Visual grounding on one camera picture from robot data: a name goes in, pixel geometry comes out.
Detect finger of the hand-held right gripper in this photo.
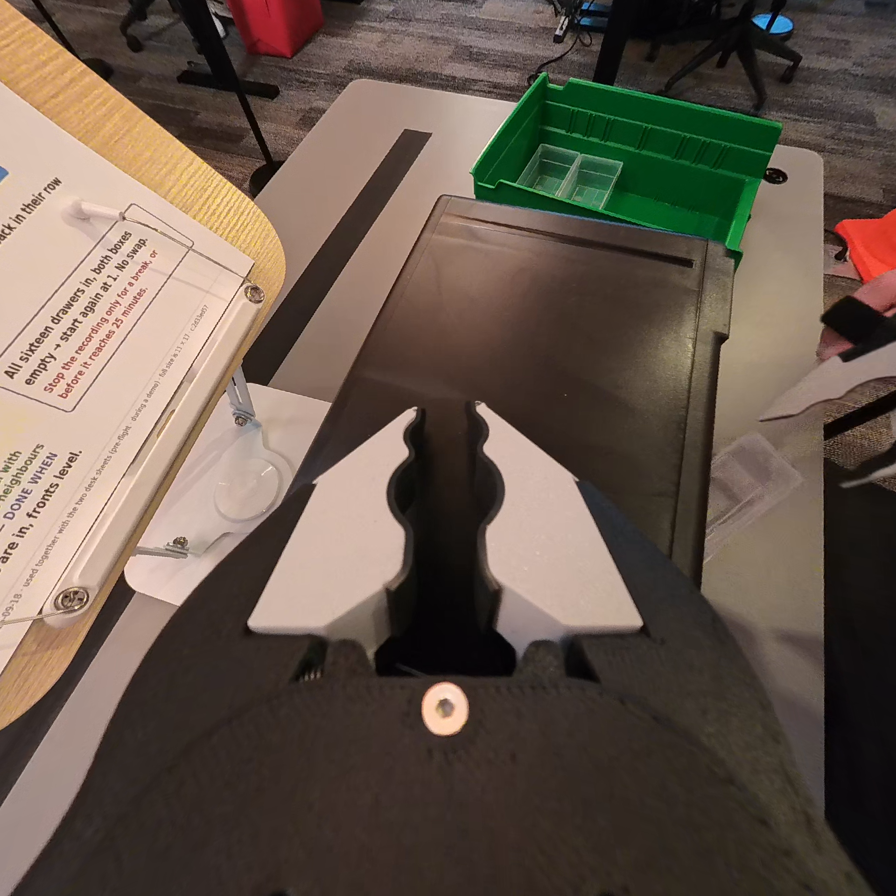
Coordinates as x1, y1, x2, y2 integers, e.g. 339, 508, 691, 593
759, 343, 896, 422
839, 458, 896, 489

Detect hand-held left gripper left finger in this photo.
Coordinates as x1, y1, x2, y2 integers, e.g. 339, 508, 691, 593
246, 406, 427, 642

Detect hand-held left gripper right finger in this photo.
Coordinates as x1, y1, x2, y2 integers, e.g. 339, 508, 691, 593
465, 400, 645, 642

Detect small clear plastic drawer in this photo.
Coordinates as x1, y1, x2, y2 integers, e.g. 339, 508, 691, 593
518, 143, 579, 193
706, 432, 804, 543
563, 154, 624, 209

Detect black drawer cabinet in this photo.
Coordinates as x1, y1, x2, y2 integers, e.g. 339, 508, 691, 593
287, 195, 736, 631

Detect green plastic bin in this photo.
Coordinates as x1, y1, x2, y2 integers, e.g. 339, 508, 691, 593
470, 72, 784, 270

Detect black bar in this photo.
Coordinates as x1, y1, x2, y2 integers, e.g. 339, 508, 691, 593
822, 392, 896, 438

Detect orange traffic cone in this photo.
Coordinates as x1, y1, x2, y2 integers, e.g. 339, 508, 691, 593
833, 210, 896, 282

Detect person's dark clothing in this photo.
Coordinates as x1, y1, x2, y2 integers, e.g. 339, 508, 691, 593
825, 458, 896, 896

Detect black office chair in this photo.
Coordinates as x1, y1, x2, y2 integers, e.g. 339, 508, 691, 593
119, 0, 184, 53
647, 0, 805, 113

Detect white instruction sheet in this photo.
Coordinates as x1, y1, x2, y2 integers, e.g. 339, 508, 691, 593
0, 84, 256, 676

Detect black table leg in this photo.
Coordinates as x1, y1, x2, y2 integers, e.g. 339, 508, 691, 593
594, 0, 648, 86

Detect black pole with round base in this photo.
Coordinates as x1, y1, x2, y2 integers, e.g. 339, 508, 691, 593
227, 77, 287, 197

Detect black desk leg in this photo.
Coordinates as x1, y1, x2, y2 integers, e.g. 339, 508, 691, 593
176, 0, 280, 99

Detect red bag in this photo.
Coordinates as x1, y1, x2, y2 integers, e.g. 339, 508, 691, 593
225, 0, 324, 58

